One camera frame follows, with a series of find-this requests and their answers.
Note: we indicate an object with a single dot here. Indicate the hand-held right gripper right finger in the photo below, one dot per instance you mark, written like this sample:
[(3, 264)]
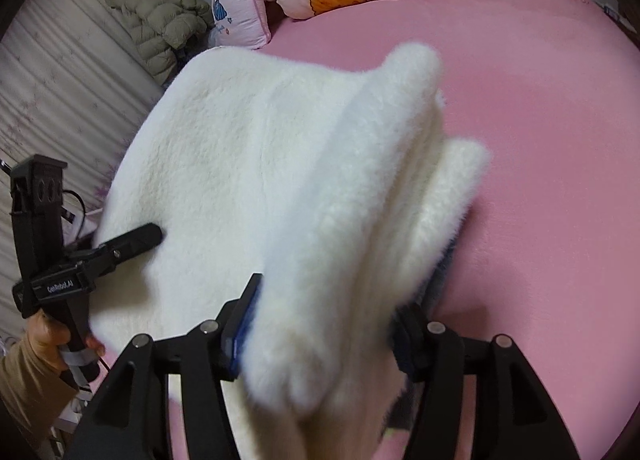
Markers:
[(407, 345)]

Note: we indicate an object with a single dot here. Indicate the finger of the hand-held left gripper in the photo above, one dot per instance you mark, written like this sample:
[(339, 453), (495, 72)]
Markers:
[(135, 240)]

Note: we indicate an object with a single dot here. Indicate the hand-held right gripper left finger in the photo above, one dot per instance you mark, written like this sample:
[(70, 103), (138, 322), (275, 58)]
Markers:
[(245, 320)]

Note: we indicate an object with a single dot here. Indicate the white fluffy sweater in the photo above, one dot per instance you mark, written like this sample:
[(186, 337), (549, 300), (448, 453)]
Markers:
[(250, 165)]

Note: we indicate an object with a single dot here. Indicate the person's left hand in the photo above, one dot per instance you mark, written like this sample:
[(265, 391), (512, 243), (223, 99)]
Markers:
[(42, 335)]

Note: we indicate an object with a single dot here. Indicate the pale curtain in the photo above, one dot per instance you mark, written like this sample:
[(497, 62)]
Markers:
[(60, 90)]

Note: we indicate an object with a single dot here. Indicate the beige puffer jacket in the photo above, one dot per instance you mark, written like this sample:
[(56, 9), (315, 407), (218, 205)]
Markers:
[(160, 20)]

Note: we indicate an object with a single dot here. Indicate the pink bed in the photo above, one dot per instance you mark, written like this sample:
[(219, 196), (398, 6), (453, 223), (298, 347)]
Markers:
[(525, 140)]

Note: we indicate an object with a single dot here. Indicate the pink pillow with blue print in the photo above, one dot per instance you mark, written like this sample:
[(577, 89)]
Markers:
[(240, 5)]

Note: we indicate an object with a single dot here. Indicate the papers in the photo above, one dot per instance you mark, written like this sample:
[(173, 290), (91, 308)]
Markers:
[(614, 12)]

